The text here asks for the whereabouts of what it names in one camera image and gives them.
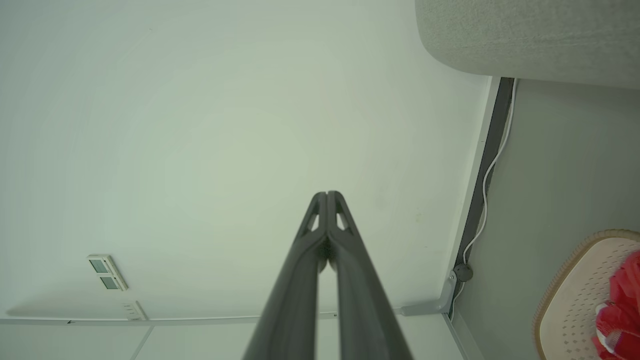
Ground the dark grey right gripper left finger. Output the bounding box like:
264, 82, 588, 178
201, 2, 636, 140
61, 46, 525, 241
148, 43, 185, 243
243, 191, 329, 360

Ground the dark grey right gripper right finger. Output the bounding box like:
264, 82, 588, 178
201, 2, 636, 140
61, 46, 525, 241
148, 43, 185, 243
327, 191, 413, 360

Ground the red garment with white trim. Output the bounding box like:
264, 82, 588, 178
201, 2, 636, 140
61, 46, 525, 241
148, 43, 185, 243
592, 250, 640, 360

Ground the dark baseboard strip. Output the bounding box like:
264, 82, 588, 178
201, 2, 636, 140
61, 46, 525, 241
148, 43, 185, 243
450, 76, 516, 321

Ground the white perforated laundry basket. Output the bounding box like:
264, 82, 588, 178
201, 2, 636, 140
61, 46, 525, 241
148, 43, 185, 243
532, 229, 640, 360

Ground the white wall switch plate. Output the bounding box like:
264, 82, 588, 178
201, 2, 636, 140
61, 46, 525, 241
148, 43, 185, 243
122, 300, 147, 321

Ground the thin white floor cable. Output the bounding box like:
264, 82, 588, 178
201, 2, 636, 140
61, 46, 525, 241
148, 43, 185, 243
451, 77, 519, 307

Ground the double wall socket panel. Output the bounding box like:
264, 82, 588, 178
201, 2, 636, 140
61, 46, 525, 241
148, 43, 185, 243
87, 254, 129, 292

